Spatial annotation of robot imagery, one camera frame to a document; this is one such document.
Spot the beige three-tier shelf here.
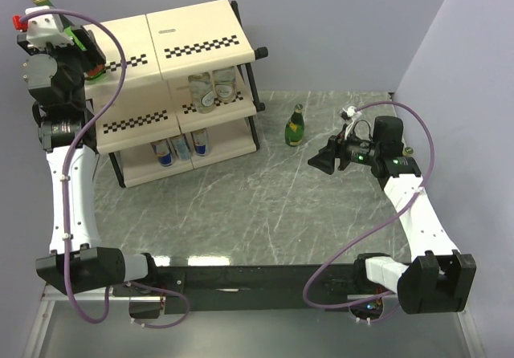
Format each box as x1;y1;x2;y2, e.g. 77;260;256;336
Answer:
85;0;268;187

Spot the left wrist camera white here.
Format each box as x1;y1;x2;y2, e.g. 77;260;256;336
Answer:
12;14;74;51

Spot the silver energy drink can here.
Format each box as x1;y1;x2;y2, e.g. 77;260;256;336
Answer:
150;139;174;167
169;134;192;161

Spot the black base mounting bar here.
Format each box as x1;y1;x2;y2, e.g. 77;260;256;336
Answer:
112;263;402;319

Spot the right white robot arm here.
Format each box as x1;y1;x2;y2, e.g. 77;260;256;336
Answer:
308;116;476;314

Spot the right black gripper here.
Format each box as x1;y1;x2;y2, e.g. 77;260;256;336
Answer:
307;124;380;175

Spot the green glass bottle back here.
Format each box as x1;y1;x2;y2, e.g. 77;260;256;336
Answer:
284;104;305;147

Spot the blue energy drink can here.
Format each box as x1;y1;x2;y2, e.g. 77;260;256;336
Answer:
191;128;210;157

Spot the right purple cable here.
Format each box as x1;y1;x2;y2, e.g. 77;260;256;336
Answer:
302;100;435;323

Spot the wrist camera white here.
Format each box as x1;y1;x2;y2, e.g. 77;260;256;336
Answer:
12;14;74;51
339;106;361;140

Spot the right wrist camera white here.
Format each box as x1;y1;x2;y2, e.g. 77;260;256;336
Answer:
339;106;361;140

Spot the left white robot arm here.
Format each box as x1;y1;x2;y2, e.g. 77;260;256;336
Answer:
17;21;161;295

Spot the green glass bottle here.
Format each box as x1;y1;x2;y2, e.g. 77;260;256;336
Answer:
403;147;414;157
284;104;305;147
31;0;105;81

